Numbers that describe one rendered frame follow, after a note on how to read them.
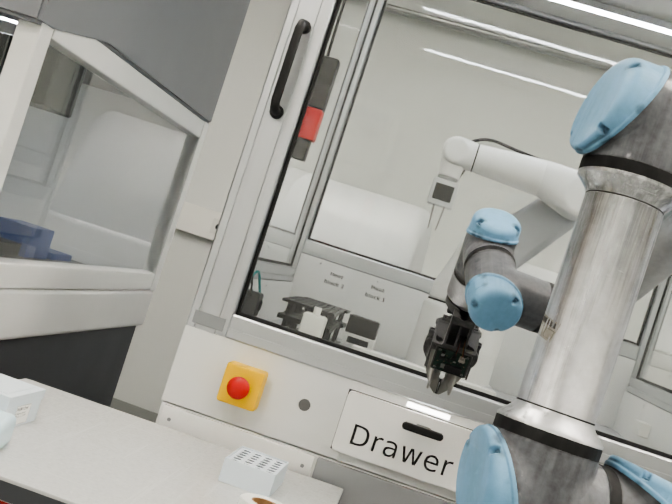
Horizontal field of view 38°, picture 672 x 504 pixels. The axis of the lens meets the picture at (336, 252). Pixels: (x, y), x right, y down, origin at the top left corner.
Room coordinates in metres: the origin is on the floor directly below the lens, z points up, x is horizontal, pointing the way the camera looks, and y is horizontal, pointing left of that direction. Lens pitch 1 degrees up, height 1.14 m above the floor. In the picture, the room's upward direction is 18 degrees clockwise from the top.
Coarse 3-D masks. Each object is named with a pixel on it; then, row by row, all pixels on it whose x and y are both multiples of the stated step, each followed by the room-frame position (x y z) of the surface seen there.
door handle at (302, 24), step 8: (296, 24) 1.77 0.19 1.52; (304, 24) 1.78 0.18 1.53; (296, 32) 1.77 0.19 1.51; (304, 32) 1.81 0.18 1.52; (296, 40) 1.77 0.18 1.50; (288, 48) 1.77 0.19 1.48; (296, 48) 1.77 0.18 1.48; (288, 56) 1.77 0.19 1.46; (288, 64) 1.77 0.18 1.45; (280, 72) 1.77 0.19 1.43; (288, 72) 1.77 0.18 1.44; (280, 80) 1.77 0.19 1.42; (280, 88) 1.77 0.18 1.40; (272, 96) 1.77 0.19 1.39; (280, 96) 1.77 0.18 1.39; (272, 104) 1.77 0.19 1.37; (272, 112) 1.78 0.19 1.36; (280, 112) 1.80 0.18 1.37
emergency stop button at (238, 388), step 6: (234, 378) 1.74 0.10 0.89; (240, 378) 1.73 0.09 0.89; (228, 384) 1.74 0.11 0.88; (234, 384) 1.73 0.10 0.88; (240, 384) 1.73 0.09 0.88; (246, 384) 1.73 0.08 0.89; (228, 390) 1.73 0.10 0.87; (234, 390) 1.73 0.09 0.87; (240, 390) 1.73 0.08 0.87; (246, 390) 1.73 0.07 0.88; (234, 396) 1.73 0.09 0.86; (240, 396) 1.73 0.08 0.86
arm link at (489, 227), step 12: (480, 216) 1.43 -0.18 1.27; (492, 216) 1.44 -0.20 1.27; (504, 216) 1.45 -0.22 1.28; (468, 228) 1.45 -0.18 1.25; (480, 228) 1.42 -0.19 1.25; (492, 228) 1.41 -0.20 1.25; (504, 228) 1.42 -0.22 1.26; (516, 228) 1.43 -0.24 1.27; (468, 240) 1.45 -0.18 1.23; (480, 240) 1.43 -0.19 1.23; (492, 240) 1.42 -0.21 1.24; (504, 240) 1.42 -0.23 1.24; (516, 240) 1.44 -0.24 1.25; (468, 252) 1.43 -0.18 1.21; (456, 264) 1.49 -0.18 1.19; (456, 276) 1.49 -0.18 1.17
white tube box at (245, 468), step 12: (228, 456) 1.55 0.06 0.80; (240, 456) 1.59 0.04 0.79; (252, 456) 1.61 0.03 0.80; (264, 456) 1.64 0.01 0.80; (228, 468) 1.53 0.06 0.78; (240, 468) 1.53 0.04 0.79; (252, 468) 1.53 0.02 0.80; (264, 468) 1.56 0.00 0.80; (276, 468) 1.58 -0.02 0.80; (228, 480) 1.53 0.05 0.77; (240, 480) 1.53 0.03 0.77; (252, 480) 1.53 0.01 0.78; (264, 480) 1.53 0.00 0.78; (276, 480) 1.55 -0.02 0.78; (252, 492) 1.53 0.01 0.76; (264, 492) 1.52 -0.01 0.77
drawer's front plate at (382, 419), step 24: (360, 408) 1.76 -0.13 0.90; (384, 408) 1.76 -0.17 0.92; (336, 432) 1.77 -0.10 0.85; (360, 432) 1.76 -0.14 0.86; (384, 432) 1.76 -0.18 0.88; (408, 432) 1.75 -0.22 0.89; (456, 432) 1.75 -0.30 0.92; (360, 456) 1.76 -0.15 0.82; (384, 456) 1.76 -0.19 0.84; (456, 456) 1.74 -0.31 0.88; (432, 480) 1.75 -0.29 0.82
